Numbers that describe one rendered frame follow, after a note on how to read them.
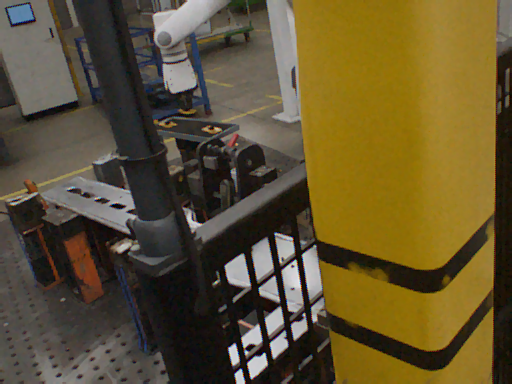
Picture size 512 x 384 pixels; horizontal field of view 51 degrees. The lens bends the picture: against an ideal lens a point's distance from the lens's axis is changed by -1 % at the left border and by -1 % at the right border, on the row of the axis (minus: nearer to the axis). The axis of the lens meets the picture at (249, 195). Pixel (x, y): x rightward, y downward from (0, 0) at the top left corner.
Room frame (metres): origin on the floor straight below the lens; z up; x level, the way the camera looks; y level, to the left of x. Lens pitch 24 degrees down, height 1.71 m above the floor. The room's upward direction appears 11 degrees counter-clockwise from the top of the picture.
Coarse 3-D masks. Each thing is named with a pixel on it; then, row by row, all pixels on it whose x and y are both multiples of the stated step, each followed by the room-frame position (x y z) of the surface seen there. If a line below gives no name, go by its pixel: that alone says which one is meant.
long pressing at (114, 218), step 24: (48, 192) 1.95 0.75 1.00; (96, 192) 1.85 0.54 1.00; (120, 192) 1.80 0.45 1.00; (96, 216) 1.64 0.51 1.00; (120, 216) 1.59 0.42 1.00; (192, 216) 1.50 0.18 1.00; (264, 240) 1.26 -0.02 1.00; (288, 240) 1.23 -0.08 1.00; (240, 264) 1.16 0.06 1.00; (264, 264) 1.14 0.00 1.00; (312, 264) 1.10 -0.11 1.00; (240, 288) 1.08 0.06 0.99; (264, 288) 1.04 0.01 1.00; (288, 288) 1.02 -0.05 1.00; (312, 288) 1.01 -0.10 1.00; (312, 312) 0.93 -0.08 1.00
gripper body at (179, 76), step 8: (168, 64) 1.86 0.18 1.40; (176, 64) 1.86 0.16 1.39; (184, 64) 1.88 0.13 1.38; (168, 72) 1.85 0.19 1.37; (176, 72) 1.86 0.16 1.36; (184, 72) 1.87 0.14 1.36; (192, 72) 1.89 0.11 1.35; (168, 80) 1.85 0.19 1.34; (176, 80) 1.86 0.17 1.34; (184, 80) 1.87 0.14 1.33; (192, 80) 1.88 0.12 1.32; (176, 88) 1.86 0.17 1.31; (184, 88) 1.87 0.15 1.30
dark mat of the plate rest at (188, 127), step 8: (168, 120) 2.03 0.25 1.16; (176, 120) 2.01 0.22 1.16; (184, 120) 1.99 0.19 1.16; (160, 128) 1.94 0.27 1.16; (168, 128) 1.92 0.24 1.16; (176, 128) 1.90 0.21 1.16; (184, 128) 1.88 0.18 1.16; (192, 128) 1.86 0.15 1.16; (200, 128) 1.84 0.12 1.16; (224, 128) 1.79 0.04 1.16; (200, 136) 1.75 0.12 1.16; (208, 136) 1.74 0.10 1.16
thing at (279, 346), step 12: (276, 312) 0.95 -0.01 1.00; (276, 324) 0.91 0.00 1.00; (300, 324) 0.89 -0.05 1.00; (252, 336) 0.88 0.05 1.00; (300, 336) 0.86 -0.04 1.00; (276, 348) 0.83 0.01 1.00; (252, 360) 0.81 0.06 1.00; (264, 360) 0.81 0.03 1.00; (276, 360) 0.81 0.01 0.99; (240, 372) 0.79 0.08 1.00; (252, 372) 0.78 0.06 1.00; (264, 372) 0.78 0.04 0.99
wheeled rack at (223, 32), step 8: (136, 0) 10.98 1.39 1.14; (152, 0) 10.13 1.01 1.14; (248, 8) 10.87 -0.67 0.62; (224, 16) 11.63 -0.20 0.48; (232, 16) 11.58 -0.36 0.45; (216, 32) 10.74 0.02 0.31; (224, 32) 10.77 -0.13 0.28; (232, 32) 10.68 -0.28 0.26; (240, 32) 10.74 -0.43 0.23; (184, 40) 10.46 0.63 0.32; (200, 40) 10.42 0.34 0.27; (208, 40) 10.46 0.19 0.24; (248, 40) 10.92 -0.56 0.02
